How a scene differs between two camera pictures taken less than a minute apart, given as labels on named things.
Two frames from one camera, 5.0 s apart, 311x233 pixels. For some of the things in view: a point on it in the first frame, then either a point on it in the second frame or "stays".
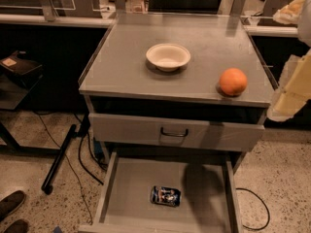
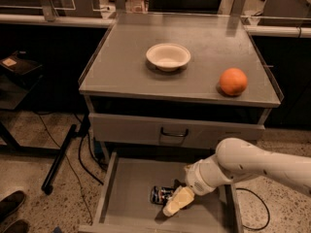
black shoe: (11, 204) stays
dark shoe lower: (17, 226) stays
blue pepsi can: (163, 195) stays
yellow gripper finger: (289, 14) → (178, 183)
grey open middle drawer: (208, 183) stays
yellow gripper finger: (294, 89) → (181, 198)
